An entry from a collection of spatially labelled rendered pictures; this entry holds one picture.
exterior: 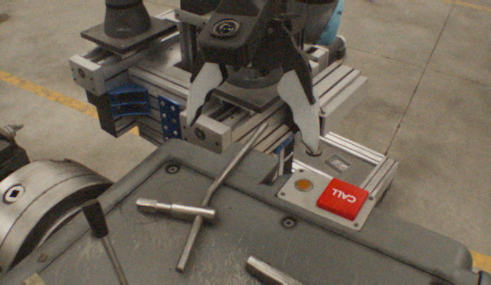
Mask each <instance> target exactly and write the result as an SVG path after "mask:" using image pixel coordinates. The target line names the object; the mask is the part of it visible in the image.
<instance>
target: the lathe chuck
mask: <svg viewBox="0 0 491 285"><path fill-rule="evenodd" d="M63 160H64V161H66V162H63V163H58V162H52V161H51V159H50V158H44V159H40V160H39V161H34V162H33V163H30V164H28V165H26V166H24V167H22V168H20V169H19V170H18V171H16V172H14V173H13V174H12V175H10V176H9V177H7V178H6V179H5V180H3V181H2V182H1V183H0V248H1V247H2V243H3V242H4V240H5V239H6V236H7V234H8V233H9V232H10V229H11V228H12V226H13V225H14V224H15V223H16V221H17V220H18V219H19V218H20V217H21V215H22V213H23V212H24V211H25V210H26V208H27V207H30V206H31V205H32V203H33V202H34V201H36V200H37V199H38V198H39V197H40V196H41V195H43V194H44V193H45V192H46V191H47V190H49V189H50V188H52V187H53V186H56V185H58V184H61V183H62V182H64V181H67V180H69V179H71V178H74V177H80V176H85V175H98V176H102V175H101V174H100V173H98V172H96V171H94V170H92V169H90V168H88V167H86V166H84V165H82V164H81V163H79V162H78V161H76V160H74V159H71V158H64V159H63ZM102 177H103V176H102ZM17 186H21V187H22V188H23V189H24V192H23V194H22V196H21V197H20V198H18V199H17V200H15V201H13V202H7V201H6V193H7V192H8V190H10V189H11V188H12V187H17Z"/></svg>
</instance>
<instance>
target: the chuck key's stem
mask: <svg viewBox="0 0 491 285"><path fill-rule="evenodd" d="M136 206H137V208H138V210H142V211H147V212H152V213H157V212H162V213H168V214H171V216H172V217H175V218H178V219H186V220H191V221H194V219H195V217H196V216H201V217H202V218H203V219H204V221H203V222H206V223H212V224H215V223H216V222H217V218H218V210H217V209H215V208H211V207H205V206H200V205H194V204H189V203H178V202H174V203H172V204H169V203H163V202H159V201H158V199H149V198H143V197H139V198H138V200H137V202H136Z"/></svg>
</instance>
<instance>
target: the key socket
mask: <svg viewBox="0 0 491 285"><path fill-rule="evenodd" d="M23 192H24V189H23V188H22V187H21V186H17V187H12V188H11V189H10V190H8V192H7V193H6V201H7V202H13V201H15V200H17V199H18V198H20V197H21V196H22V194H23Z"/></svg>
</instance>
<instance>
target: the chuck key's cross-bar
mask: <svg viewBox="0 0 491 285"><path fill-rule="evenodd" d="M267 127H268V122H266V121H264V122H263V123H262V124H261V126H260V127H259V128H258V129H257V130H255V132H254V133H253V134H252V135H251V137H250V138H249V140H248V141H247V143H246V144H244V145H243V146H242V148H241V149H240V150H239V152H238V153H237V154H236V155H235V156H234V158H232V159H231V160H230V161H229V164H228V165H227V166H226V167H225V169H224V170H223V171H222V172H221V173H220V174H219V175H218V176H217V177H216V179H215V180H214V181H213V182H212V183H211V185H210V186H209V187H208V189H207V191H206V193H205V195H204V198H203V201H202V203H200V206H205V207H209V204H210V202H211V199H212V196H213V195H214V193H215V192H216V191H217V188H219V187H220V186H221V184H222V183H223V182H224V181H225V179H227V178H228V175H229V174H230V173H231V171H233V170H234V169H235V167H236V166H237V165H238V163H239V162H240V161H241V160H242V158H243V157H244V156H246V154H247V153H248V152H249V149H250V148H251V147H252V146H253V144H254V143H255V142H256V141H257V140H258V139H259V138H260V137H261V135H262V134H263V133H264V131H265V130H266V129H267ZM203 221H204V219H203V218H202V217H201V216H196V217H195V219H194V221H193V224H192V227H191V229H190V231H189V233H188V236H187V239H186V241H185V244H184V246H183V250H181V251H182V253H181V256H180V258H179V261H178V262H177V266H176V268H175V269H176V271H177V272H179V273H183V272H184V271H185V268H186V266H187V264H188V261H189V258H190V256H191V254H192V251H193V248H194V245H195V244H196V239H197V238H198V234H199V232H200V228H201V226H202V224H203Z"/></svg>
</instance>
